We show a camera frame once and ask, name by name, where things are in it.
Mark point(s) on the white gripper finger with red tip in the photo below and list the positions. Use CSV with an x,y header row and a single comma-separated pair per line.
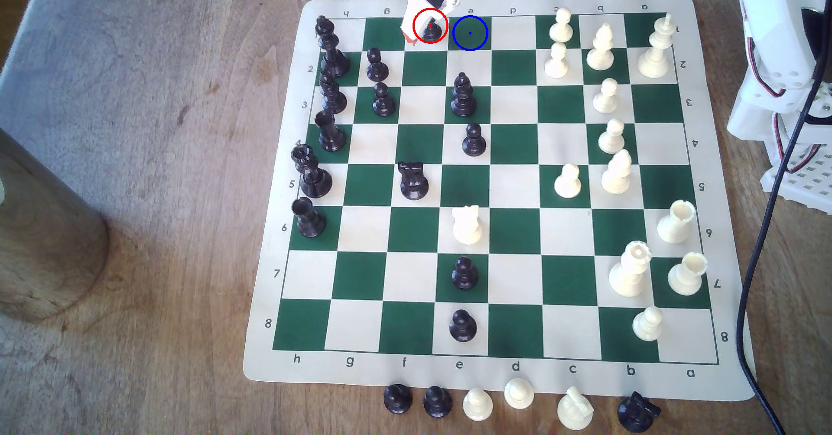
x,y
409,22

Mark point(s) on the black chess pawn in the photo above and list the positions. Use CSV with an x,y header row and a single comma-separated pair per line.
x,y
431,30
397,399
462,328
465,274
377,68
437,402
474,142
383,102

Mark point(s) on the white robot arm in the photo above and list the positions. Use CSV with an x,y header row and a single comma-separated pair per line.
x,y
777,25

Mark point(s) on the black chess king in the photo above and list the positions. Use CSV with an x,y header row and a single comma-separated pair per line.
x,y
333,55

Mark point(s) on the black chess bishop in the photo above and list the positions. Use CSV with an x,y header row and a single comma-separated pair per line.
x,y
333,97
463,97

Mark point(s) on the white chess pawn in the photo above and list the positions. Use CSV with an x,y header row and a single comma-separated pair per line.
x,y
556,62
606,98
519,395
568,183
561,27
478,406
648,326
611,138

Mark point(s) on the black chess rook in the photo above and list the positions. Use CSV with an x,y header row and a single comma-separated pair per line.
x,y
331,135
309,220

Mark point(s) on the black chess knight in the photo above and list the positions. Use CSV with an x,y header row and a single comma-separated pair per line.
x,y
413,181
636,412

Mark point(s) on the white chess bishop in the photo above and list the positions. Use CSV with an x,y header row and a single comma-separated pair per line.
x,y
600,50

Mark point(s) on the black chess queen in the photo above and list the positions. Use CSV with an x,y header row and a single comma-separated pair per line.
x,y
313,176

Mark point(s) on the green white chess mat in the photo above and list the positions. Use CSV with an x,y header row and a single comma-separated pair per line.
x,y
513,188

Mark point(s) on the white chess rook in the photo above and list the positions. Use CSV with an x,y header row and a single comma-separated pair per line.
x,y
676,224
687,276
467,226

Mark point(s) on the white chess king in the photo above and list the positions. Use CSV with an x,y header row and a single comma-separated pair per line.
x,y
655,55

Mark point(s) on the white chess queen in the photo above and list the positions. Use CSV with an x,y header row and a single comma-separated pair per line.
x,y
629,272

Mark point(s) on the white chess knight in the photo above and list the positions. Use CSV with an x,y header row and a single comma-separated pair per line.
x,y
575,410

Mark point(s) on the white bishop b5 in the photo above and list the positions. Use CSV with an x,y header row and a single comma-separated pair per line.
x,y
616,175

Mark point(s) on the metal cylinder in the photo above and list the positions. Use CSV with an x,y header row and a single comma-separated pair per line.
x,y
45,227

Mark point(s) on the white perforated base plate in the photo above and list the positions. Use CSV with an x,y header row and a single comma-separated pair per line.
x,y
803,185

